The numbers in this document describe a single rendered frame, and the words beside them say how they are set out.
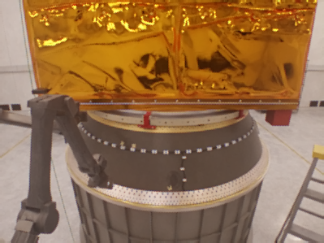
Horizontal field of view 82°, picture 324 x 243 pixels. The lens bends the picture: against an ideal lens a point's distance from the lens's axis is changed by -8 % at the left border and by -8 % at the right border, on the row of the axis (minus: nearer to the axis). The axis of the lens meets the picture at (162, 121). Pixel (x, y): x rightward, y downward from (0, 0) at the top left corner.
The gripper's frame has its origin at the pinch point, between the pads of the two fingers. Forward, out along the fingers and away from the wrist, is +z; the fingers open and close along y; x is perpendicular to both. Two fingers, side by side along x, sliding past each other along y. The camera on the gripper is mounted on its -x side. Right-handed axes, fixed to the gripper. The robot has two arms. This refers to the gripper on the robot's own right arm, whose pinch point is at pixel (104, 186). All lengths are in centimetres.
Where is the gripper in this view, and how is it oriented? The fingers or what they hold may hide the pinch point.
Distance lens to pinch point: 122.8
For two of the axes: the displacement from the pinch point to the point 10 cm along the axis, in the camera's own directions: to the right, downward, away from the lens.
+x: -1.1, 7.7, -6.2
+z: 0.7, 6.3, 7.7
